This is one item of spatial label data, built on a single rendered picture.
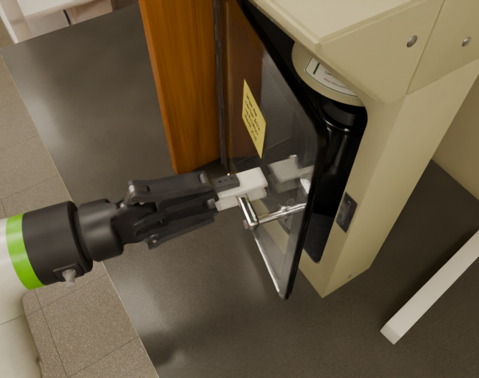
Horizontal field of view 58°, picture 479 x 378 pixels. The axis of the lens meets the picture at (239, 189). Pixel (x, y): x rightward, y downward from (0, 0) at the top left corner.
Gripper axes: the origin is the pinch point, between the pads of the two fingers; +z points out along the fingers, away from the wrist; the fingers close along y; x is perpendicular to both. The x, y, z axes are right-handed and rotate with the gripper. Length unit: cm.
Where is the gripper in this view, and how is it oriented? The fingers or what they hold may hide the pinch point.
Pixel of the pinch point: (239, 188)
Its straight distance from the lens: 58.1
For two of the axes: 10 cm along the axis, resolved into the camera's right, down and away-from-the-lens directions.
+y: 0.0, -5.8, -8.1
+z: 9.4, -2.8, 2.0
